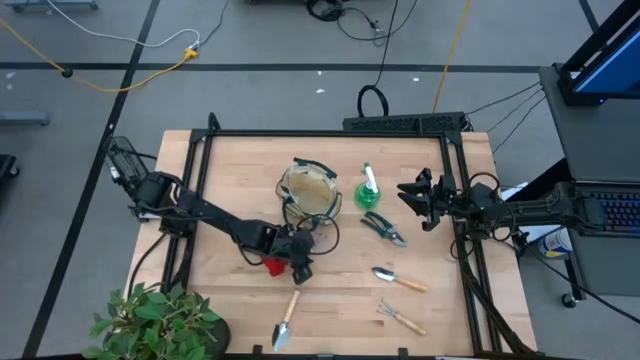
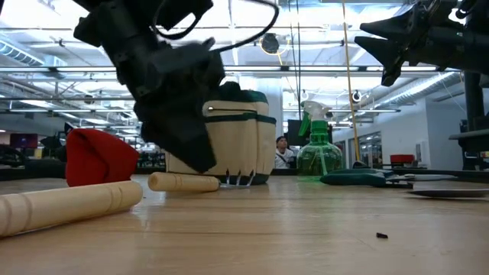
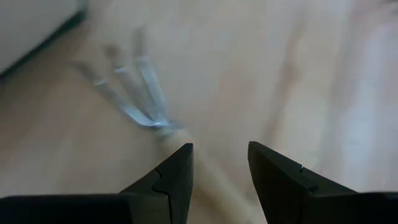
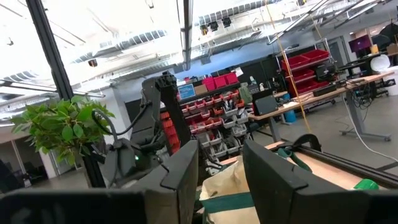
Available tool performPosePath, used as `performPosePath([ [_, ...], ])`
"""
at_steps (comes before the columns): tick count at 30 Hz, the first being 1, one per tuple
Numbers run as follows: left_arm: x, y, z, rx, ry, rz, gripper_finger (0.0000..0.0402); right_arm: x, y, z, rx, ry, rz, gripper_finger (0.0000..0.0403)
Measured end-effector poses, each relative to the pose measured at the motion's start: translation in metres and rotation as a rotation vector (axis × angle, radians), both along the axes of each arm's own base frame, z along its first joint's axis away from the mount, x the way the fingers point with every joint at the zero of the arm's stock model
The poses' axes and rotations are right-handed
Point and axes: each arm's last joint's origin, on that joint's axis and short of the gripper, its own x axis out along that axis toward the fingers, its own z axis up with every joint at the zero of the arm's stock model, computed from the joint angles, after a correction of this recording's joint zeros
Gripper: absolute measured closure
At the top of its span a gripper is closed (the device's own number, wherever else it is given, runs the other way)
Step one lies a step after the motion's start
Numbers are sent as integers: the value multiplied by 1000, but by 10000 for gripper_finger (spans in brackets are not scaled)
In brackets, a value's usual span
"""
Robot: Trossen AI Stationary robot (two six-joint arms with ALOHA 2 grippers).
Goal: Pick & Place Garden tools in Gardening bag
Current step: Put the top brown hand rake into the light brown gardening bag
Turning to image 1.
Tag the grey metal floor foot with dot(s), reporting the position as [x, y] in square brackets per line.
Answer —
[25, 118]

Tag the black framed monitor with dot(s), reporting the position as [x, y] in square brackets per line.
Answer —
[615, 65]

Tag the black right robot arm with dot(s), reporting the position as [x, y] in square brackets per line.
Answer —
[530, 207]

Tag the red and black glove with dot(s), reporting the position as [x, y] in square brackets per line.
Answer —
[274, 267]

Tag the black chair base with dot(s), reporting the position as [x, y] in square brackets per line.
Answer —
[7, 165]

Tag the green leafy plant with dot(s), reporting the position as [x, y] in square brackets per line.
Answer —
[150, 320]

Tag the white and blue canister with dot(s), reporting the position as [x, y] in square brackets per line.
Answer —
[555, 242]

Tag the black caster wheel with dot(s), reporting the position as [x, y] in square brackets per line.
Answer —
[569, 300]

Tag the green spray bottle white nozzle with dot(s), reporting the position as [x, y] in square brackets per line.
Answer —
[367, 197]

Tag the black keyboard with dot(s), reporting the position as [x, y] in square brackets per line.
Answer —
[622, 210]

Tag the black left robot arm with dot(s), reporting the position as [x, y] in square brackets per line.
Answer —
[215, 212]

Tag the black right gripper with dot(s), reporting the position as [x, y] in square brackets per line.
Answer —
[442, 200]

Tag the small black floor ball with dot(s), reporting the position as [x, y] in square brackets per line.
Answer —
[66, 73]

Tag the beige gardening bag green trim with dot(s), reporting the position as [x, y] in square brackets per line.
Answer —
[310, 192]

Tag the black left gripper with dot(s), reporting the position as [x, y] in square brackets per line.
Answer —
[290, 247]

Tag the black perforated metal box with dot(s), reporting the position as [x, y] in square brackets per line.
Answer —
[400, 122]

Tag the grey equipment cart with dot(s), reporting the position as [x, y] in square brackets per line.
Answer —
[595, 145]

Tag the black plant pot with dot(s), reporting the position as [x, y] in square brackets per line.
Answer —
[222, 337]

